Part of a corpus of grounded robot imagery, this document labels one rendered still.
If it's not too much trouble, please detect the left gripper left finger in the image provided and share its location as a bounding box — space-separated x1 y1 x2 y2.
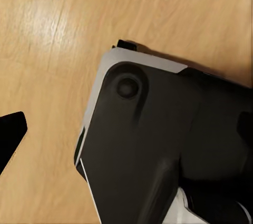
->
0 111 27 175

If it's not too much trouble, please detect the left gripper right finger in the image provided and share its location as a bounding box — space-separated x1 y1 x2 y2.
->
236 111 253 153

